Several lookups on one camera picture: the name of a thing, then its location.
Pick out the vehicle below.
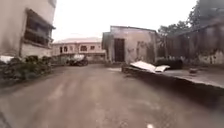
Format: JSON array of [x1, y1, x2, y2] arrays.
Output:
[[66, 54, 90, 67]]

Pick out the weathered grey wall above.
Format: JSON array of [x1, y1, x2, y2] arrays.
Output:
[[156, 20, 224, 66]]

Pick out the brown dirt road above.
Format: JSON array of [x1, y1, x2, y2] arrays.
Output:
[[0, 63, 224, 128]]

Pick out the trees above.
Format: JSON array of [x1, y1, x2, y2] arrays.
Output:
[[157, 0, 224, 37]]

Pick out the pale metal sheets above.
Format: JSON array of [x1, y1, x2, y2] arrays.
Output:
[[129, 60, 171, 74]]

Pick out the raised concrete slab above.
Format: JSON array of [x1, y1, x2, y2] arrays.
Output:
[[121, 63, 224, 108]]

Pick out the pink building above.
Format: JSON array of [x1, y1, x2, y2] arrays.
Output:
[[51, 37, 107, 65]]

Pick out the grey building with window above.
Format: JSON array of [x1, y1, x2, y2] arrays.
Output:
[[0, 0, 58, 60]]

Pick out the small grey concrete building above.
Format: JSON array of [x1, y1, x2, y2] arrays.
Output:
[[101, 25, 159, 65]]

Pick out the pile of rubble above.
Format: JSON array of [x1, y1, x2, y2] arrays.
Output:
[[0, 54, 54, 84]]

